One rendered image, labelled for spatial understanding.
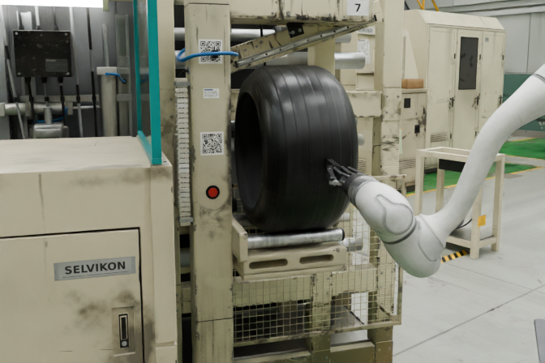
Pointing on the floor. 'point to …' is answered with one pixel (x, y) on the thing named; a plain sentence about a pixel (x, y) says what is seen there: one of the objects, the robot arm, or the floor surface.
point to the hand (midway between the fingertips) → (332, 167)
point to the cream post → (220, 301)
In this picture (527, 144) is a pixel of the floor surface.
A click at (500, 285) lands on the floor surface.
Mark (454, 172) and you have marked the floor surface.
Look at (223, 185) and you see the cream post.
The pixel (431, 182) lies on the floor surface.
